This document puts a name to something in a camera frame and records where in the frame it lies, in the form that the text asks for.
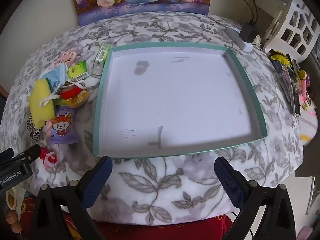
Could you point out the black power adapter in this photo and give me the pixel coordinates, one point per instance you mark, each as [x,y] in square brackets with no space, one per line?
[248,32]

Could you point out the white lattice plastic basket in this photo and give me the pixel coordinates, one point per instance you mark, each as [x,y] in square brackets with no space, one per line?
[300,17]

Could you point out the leopard print cloth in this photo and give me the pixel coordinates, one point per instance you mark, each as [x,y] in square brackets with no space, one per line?
[33,132]

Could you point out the blue face mask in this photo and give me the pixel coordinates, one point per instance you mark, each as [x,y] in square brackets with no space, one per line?
[56,77]

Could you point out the floral painting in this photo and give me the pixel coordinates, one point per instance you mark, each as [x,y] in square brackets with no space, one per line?
[140,0]

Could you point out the yellow sponge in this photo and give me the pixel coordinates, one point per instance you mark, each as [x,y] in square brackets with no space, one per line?
[40,115]

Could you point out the pile of colourful stationery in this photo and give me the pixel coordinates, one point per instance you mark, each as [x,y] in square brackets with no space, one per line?
[292,90]

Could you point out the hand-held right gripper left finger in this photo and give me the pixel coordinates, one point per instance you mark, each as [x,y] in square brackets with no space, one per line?
[100,180]

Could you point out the green white box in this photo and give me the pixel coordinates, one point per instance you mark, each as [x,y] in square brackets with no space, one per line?
[102,57]

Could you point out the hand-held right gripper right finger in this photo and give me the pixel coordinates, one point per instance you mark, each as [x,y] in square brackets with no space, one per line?
[228,182]

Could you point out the lime green box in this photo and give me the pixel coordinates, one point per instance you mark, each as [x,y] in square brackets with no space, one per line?
[78,70]

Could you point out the grey floral blanket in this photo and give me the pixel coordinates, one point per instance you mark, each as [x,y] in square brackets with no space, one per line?
[175,30]

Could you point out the pink scrunchie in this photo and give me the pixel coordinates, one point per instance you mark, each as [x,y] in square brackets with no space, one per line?
[65,57]

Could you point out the yellow black toy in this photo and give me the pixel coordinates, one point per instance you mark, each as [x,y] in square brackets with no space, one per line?
[278,56]

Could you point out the white power strip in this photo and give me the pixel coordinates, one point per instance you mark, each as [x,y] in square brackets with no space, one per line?
[240,41]

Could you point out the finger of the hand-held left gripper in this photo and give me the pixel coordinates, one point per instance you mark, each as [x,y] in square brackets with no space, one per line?
[27,153]
[5,153]

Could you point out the purple cartoon packet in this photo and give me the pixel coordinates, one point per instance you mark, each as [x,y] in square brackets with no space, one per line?
[61,127]

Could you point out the gold round packet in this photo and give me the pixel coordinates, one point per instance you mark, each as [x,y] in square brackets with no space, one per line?
[80,101]

